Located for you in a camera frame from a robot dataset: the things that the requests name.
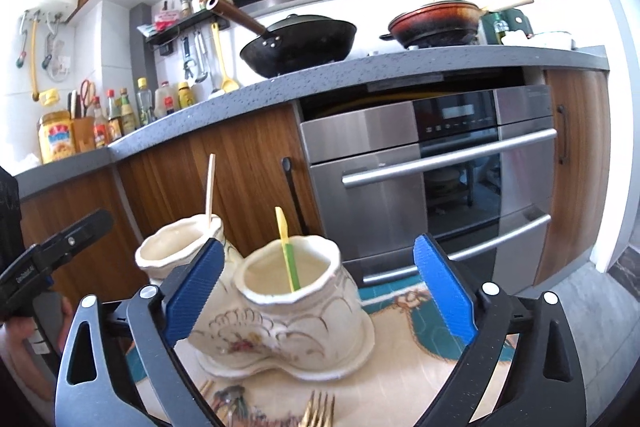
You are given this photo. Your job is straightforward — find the grey speckled kitchen counter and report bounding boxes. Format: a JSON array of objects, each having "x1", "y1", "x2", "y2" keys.
[{"x1": 12, "y1": 46, "x2": 611, "y2": 200}]

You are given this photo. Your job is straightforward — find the yellow gas hose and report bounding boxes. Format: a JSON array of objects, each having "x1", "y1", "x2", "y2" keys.
[{"x1": 30, "y1": 19, "x2": 42, "y2": 102}]

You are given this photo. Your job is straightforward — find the red orange cooking pan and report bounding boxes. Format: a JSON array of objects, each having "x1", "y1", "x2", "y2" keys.
[{"x1": 380, "y1": 0, "x2": 535, "y2": 50}]

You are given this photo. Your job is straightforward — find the black wall spice shelf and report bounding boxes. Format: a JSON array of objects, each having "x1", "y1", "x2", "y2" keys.
[{"x1": 145, "y1": 14, "x2": 231, "y2": 48}]

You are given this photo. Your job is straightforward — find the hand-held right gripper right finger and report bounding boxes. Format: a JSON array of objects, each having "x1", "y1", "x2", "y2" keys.
[{"x1": 412, "y1": 233, "x2": 587, "y2": 427}]

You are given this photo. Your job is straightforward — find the black cabinet handle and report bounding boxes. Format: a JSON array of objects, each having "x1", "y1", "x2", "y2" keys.
[
  {"x1": 557, "y1": 104, "x2": 571, "y2": 165},
  {"x1": 281, "y1": 157, "x2": 308, "y2": 235}
]

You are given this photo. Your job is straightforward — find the dark cloth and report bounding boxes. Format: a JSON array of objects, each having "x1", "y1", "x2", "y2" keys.
[{"x1": 0, "y1": 167, "x2": 22, "y2": 253}]

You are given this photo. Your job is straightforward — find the red label sauce bottle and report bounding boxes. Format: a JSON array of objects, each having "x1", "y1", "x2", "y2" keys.
[{"x1": 92, "y1": 97, "x2": 110, "y2": 148}]

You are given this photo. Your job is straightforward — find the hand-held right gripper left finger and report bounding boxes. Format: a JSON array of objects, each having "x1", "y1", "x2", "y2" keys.
[{"x1": 54, "y1": 237, "x2": 226, "y2": 427}]

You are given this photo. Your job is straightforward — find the stainless steel built-in oven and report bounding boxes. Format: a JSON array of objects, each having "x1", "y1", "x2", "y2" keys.
[{"x1": 300, "y1": 84, "x2": 558, "y2": 288}]

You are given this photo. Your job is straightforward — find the floral ceramic double utensil holder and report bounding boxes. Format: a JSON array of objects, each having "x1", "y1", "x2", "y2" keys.
[{"x1": 135, "y1": 213, "x2": 368, "y2": 354}]

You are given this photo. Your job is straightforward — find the yellow green plastic utensil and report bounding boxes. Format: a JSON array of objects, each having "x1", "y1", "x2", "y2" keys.
[{"x1": 275, "y1": 207, "x2": 301, "y2": 293}]

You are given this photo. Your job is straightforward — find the red cap seasoning bottle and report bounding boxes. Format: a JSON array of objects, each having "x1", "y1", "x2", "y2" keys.
[{"x1": 154, "y1": 81, "x2": 176, "y2": 116}]

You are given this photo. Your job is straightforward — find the yellow hanging spatula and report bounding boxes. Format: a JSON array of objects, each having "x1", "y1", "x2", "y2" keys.
[{"x1": 210, "y1": 23, "x2": 242, "y2": 95}]

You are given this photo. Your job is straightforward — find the black wok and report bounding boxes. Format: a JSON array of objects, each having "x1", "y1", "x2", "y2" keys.
[{"x1": 206, "y1": 0, "x2": 358, "y2": 78}]

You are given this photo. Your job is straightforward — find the large yellow jar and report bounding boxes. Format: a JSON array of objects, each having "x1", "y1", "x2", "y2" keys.
[{"x1": 38, "y1": 109, "x2": 76, "y2": 165}]

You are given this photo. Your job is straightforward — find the white dish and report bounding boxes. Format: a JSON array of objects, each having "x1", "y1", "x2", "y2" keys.
[{"x1": 500, "y1": 31, "x2": 576, "y2": 50}]

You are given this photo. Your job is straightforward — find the hanging metal kitchen tool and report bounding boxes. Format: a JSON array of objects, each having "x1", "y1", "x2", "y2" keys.
[{"x1": 181, "y1": 32, "x2": 208, "y2": 82}]

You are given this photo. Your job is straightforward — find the person's left hand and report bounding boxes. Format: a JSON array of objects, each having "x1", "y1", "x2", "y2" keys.
[{"x1": 0, "y1": 313, "x2": 40, "y2": 362}]

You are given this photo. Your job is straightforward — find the horse printed quilted cloth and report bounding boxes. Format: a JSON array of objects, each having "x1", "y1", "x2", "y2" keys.
[{"x1": 120, "y1": 282, "x2": 521, "y2": 427}]

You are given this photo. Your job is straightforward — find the gold metal fork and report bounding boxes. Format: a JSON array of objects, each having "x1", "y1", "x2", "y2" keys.
[{"x1": 299, "y1": 389, "x2": 336, "y2": 427}]

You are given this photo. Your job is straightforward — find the wooden knife block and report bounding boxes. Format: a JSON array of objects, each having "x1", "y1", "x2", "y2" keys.
[{"x1": 67, "y1": 89, "x2": 96, "y2": 152}]

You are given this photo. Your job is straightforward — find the clear yellow cap oil bottle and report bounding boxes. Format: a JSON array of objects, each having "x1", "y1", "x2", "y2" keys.
[{"x1": 136, "y1": 78, "x2": 153, "y2": 125}]

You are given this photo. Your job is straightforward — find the green kettle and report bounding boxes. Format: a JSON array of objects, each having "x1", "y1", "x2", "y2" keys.
[{"x1": 480, "y1": 8, "x2": 533, "y2": 45}]

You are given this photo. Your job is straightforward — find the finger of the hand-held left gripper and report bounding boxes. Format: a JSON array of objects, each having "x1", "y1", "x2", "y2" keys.
[{"x1": 37, "y1": 208, "x2": 115, "y2": 268}]

